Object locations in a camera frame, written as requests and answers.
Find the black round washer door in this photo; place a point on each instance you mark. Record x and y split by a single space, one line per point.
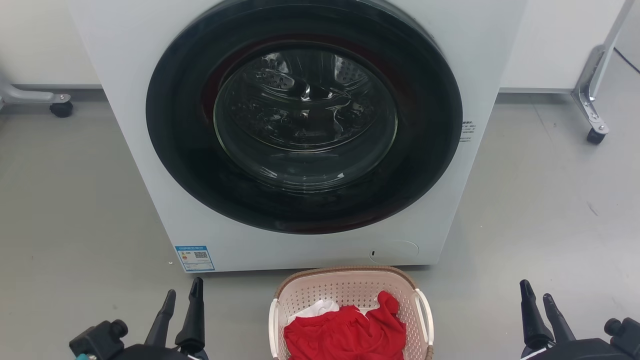
180 150

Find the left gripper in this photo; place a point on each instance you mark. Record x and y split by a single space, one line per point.
97 342

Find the red garment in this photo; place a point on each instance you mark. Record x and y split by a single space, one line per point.
345 335

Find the short grey metal frame leg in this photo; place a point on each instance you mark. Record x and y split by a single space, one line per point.
25 95

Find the small printed text sticker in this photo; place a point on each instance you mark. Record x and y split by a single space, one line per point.
467 131

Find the round white filter cover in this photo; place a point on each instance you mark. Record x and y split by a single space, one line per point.
397 251

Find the tall silver metal frame leg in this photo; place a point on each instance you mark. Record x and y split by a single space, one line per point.
592 70

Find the white front-load washing machine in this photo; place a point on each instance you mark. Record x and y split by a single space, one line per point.
125 100

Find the blue energy label sticker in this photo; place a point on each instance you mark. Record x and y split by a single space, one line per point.
195 258

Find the white garment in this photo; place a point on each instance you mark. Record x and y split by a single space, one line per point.
315 310

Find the black caster wheel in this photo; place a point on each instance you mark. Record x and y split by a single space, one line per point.
595 136
61 110

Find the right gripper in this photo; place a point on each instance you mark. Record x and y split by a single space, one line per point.
620 345

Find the beige perforated plastic laundry basket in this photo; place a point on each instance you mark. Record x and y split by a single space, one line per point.
340 287

